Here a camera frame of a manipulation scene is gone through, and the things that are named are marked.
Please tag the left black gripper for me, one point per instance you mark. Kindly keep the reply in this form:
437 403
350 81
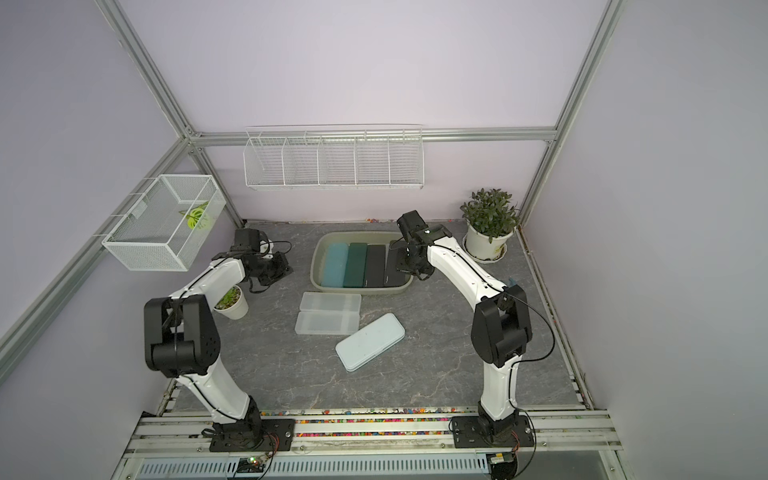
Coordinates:
283 269

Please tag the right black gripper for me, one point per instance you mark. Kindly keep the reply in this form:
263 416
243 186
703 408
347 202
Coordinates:
403 265

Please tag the black pencil case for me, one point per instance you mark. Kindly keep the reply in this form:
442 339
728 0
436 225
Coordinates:
393 277
375 266

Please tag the grey-green plastic storage box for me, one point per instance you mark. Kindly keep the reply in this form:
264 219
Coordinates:
367 237

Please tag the dark green pencil case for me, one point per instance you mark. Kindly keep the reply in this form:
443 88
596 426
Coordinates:
354 275

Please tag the teal ribbed pencil case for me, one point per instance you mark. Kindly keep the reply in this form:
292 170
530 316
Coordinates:
334 265

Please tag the clear pencil case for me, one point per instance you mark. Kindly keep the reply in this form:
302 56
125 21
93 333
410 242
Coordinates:
330 302
330 323

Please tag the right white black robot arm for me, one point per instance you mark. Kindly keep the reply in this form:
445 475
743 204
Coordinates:
501 327

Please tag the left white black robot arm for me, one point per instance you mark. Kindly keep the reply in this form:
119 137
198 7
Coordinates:
181 339

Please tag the light blue pencil case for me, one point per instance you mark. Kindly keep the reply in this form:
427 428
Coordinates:
369 342

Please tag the small potted succulent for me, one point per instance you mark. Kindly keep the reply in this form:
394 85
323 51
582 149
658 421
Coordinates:
233 304

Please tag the large potted green plant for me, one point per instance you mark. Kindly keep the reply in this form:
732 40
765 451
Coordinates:
492 218

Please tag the green leaf toy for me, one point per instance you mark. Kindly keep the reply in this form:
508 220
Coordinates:
197 217

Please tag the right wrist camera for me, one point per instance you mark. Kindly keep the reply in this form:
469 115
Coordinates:
409 224

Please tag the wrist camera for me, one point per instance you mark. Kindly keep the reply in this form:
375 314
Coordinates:
409 224
246 240

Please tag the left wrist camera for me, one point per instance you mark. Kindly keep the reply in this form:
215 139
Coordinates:
246 240

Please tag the white mesh wall basket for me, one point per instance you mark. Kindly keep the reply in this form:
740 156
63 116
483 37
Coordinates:
152 235

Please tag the long white wire wall basket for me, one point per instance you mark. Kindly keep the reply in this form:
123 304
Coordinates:
334 157

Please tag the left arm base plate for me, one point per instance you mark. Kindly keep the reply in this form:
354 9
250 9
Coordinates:
270 435

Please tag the aluminium rail frame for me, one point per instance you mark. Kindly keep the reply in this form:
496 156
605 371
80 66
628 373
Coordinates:
387 442

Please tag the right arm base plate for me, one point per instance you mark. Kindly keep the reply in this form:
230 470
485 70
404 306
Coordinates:
473 432

